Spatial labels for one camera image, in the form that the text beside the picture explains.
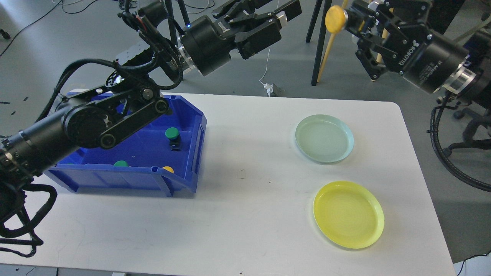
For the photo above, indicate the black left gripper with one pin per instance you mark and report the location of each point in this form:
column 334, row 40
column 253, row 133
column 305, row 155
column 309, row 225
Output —
column 206, row 44

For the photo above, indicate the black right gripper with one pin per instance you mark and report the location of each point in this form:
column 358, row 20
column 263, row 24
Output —
column 422, row 57

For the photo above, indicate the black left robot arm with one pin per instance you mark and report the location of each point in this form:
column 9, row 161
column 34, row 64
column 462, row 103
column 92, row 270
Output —
column 129, row 100

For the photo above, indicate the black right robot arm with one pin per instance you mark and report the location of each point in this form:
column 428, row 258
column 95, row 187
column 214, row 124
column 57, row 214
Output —
column 467, row 87

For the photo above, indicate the light green plate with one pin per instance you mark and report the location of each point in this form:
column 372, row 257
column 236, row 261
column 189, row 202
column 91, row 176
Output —
column 324, row 139

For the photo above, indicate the yellow plate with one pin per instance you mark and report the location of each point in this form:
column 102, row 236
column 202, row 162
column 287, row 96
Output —
column 348, row 214

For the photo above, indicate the wooden easel legs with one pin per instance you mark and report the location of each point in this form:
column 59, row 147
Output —
column 326, row 53

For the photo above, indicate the black computer tower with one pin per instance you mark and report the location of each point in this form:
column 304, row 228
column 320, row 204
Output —
column 442, row 13

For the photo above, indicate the white power adapter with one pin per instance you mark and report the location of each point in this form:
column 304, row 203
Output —
column 271, row 89

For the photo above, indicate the black tripod right legs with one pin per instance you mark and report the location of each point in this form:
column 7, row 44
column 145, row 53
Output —
column 317, row 19

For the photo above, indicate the black tripod legs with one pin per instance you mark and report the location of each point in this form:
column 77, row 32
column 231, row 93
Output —
column 317, row 19
column 174, row 26

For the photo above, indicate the black tripod left legs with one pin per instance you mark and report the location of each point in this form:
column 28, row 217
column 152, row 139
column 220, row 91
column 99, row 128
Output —
column 174, row 26

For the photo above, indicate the black chair base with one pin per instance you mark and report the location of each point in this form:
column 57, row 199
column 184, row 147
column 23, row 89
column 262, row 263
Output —
column 470, row 130

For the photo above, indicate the blue plastic storage bin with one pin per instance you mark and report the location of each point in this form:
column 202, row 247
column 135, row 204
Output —
column 146, row 152

